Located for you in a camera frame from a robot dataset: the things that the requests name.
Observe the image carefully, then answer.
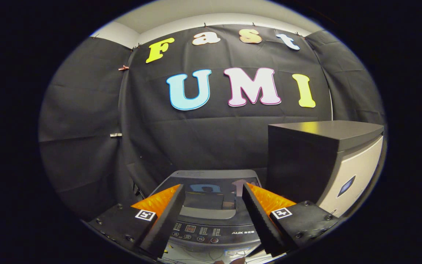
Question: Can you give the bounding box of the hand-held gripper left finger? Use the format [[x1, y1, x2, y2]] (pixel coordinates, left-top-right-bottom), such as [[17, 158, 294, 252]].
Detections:
[[86, 183, 186, 259]]

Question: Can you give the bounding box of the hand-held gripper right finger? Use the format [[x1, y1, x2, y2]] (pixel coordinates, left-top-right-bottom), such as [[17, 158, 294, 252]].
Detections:
[[242, 182, 340, 257]]

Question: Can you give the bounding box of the dark grey washing machine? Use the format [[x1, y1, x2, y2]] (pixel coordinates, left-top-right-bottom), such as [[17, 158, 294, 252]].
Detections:
[[148, 169, 267, 257]]

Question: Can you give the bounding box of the dark glass washing machine lid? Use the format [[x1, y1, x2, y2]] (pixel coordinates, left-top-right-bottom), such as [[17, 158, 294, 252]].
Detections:
[[154, 175, 263, 221]]

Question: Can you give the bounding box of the beige cabinet with black top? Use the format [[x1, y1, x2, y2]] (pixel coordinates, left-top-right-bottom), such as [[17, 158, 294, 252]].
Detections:
[[267, 120, 384, 217]]

